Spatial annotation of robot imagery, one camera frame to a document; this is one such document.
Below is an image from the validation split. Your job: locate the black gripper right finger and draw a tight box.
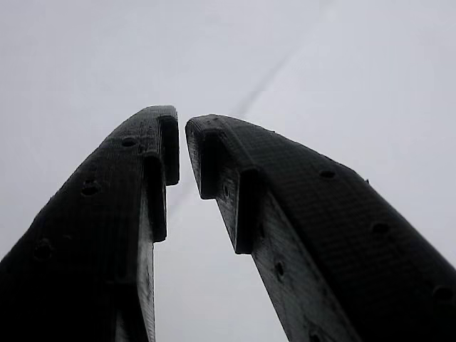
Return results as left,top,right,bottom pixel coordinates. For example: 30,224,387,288
184,113,456,342

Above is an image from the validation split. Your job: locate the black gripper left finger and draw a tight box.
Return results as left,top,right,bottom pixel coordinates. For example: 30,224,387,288
0,104,180,342

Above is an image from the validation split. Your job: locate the large white paper sheet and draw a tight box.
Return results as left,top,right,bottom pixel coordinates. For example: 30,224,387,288
0,0,456,342

